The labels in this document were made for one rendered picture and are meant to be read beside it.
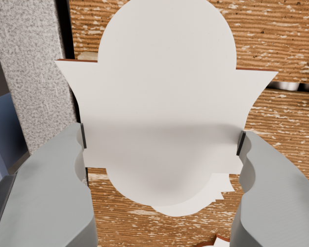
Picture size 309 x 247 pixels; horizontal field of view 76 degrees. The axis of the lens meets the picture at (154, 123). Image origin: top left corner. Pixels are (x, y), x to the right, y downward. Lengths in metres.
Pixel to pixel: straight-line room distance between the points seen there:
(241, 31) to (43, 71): 0.24
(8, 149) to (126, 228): 0.35
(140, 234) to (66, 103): 0.26
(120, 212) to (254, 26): 0.32
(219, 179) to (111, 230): 0.22
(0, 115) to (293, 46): 0.60
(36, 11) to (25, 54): 0.05
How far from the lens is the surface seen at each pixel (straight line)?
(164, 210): 0.32
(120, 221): 0.38
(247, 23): 0.25
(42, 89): 0.30
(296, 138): 0.32
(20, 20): 0.30
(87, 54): 0.23
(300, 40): 0.28
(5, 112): 0.63
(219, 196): 0.32
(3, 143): 0.58
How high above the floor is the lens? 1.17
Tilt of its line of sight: 64 degrees down
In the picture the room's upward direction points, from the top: 178 degrees counter-clockwise
